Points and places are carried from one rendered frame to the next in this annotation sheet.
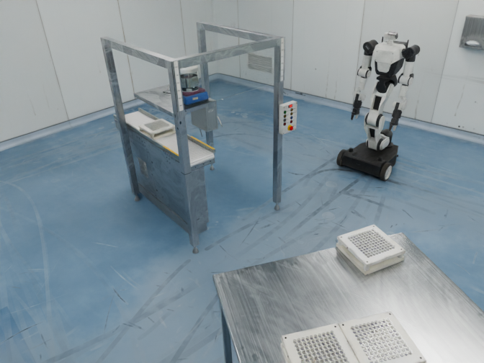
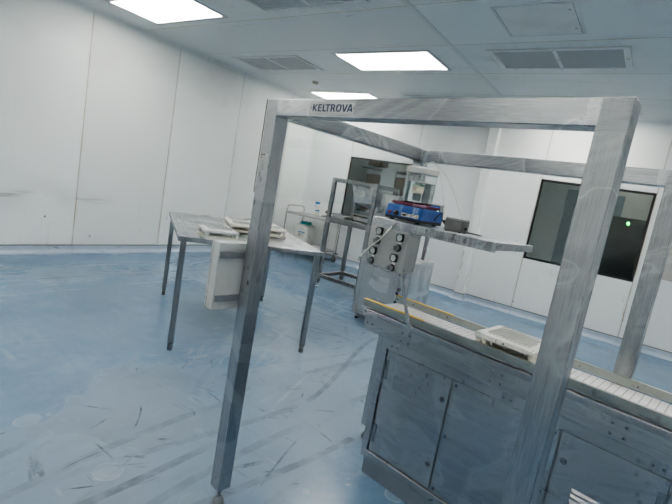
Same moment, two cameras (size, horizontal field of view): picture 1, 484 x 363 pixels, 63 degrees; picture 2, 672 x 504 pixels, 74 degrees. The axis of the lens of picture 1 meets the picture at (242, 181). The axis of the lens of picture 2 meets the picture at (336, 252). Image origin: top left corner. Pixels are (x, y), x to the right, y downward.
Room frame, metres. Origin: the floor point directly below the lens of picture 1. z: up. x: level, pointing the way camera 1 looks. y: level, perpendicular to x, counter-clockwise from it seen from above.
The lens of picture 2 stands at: (4.98, -0.31, 1.36)
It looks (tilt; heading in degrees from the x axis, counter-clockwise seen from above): 8 degrees down; 171
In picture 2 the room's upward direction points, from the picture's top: 10 degrees clockwise
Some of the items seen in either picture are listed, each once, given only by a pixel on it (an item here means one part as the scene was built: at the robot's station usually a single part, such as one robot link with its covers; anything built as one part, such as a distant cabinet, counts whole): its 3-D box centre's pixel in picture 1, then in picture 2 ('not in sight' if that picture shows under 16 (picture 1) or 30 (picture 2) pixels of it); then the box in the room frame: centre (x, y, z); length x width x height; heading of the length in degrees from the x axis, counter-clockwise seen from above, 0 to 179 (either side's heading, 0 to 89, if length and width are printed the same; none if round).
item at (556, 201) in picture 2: not in sight; (585, 228); (-0.62, 3.94, 1.43); 1.38 x 0.01 x 1.16; 46
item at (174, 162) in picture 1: (159, 139); (504, 365); (3.33, 0.74, 0.77); 1.30 x 0.29 x 0.10; 38
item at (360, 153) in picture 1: (374, 150); not in sight; (4.09, -1.54, 0.19); 0.64 x 0.52 x 0.33; 136
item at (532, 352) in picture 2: (156, 126); (515, 339); (3.35, 0.75, 0.89); 0.25 x 0.24 x 0.02; 128
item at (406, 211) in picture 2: not in sight; (413, 213); (2.91, 0.36, 1.31); 0.21 x 0.20 x 0.09; 128
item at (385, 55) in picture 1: (390, 57); not in sight; (4.11, -1.56, 1.23); 0.34 x 0.30 x 0.36; 46
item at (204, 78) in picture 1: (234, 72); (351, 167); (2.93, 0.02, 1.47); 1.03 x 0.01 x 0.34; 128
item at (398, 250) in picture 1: (370, 244); (218, 229); (1.60, -0.66, 0.91); 0.25 x 0.24 x 0.02; 112
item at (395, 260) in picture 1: (369, 251); (217, 236); (1.60, -0.66, 0.86); 0.24 x 0.24 x 0.02; 22
